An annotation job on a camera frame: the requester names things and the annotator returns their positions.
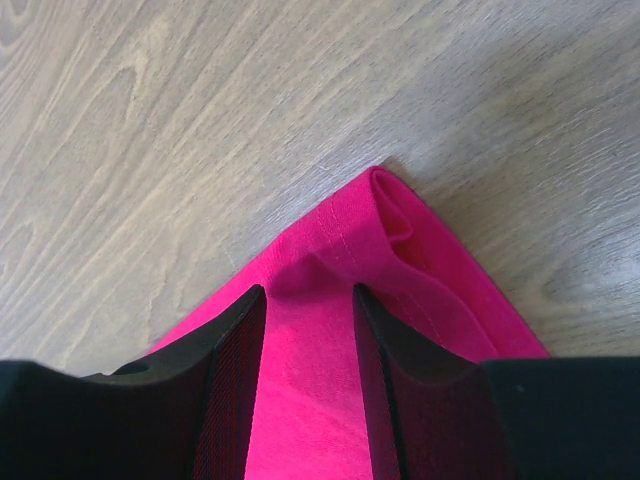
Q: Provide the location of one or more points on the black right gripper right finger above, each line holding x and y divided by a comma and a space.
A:
431, 414

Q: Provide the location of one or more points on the pink t-shirt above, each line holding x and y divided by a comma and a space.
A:
309, 420

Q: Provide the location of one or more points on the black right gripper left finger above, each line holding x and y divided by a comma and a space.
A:
182, 412

